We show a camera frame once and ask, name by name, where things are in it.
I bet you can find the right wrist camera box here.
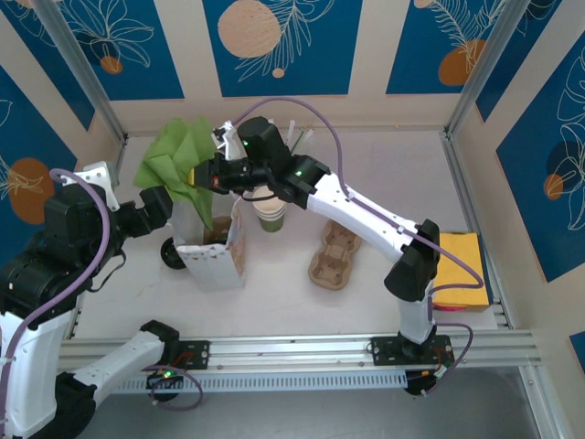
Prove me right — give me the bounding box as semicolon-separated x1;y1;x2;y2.
211;120;244;162

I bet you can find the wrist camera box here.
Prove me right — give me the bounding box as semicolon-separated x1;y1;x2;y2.
71;160;122;212
211;120;244;162

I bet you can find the animal print paper gift bag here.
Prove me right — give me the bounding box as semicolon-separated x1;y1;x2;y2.
168;196;248;294

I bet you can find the brown pulp cup carrier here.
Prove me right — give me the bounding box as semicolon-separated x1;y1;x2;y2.
306;219;365;290

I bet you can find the small circuit board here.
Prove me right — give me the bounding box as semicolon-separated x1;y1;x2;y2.
405;365;453;397
144;368;185;391

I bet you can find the aluminium frame post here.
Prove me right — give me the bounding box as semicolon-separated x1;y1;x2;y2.
443;0;525;138
34;0;129;144

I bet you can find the aluminium side rail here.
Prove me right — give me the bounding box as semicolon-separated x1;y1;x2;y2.
67;136;128;340
439;131;513;330

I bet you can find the black plastic cup lid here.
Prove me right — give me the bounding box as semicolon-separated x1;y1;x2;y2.
159;237;189;271

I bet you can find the white slotted cable duct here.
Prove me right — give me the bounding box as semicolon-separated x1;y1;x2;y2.
109;370;409;395

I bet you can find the long aluminium base rail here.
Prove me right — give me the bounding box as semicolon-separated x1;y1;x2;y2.
58;329;541;381

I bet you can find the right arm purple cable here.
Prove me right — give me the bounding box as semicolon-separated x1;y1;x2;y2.
230;97;485;399

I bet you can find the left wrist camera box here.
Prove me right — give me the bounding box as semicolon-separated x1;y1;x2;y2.
71;160;122;212

